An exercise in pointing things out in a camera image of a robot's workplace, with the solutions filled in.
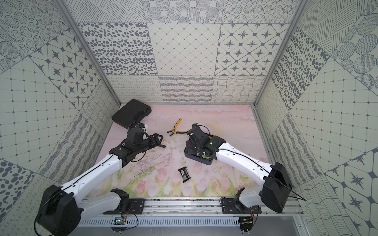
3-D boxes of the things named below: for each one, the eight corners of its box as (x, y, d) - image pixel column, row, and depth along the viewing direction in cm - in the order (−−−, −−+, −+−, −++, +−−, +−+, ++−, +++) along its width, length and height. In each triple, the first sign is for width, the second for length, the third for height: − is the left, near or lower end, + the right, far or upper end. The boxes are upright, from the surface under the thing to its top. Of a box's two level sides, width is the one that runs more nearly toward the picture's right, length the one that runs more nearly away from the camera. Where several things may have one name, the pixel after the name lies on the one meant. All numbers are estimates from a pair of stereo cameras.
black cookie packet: (183, 182, 84) (183, 181, 82) (178, 170, 88) (177, 169, 87) (191, 178, 85) (191, 177, 84) (185, 166, 90) (185, 165, 88)
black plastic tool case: (113, 121, 111) (110, 117, 107) (134, 103, 124) (132, 98, 120) (131, 131, 105) (128, 127, 101) (152, 111, 118) (150, 106, 114)
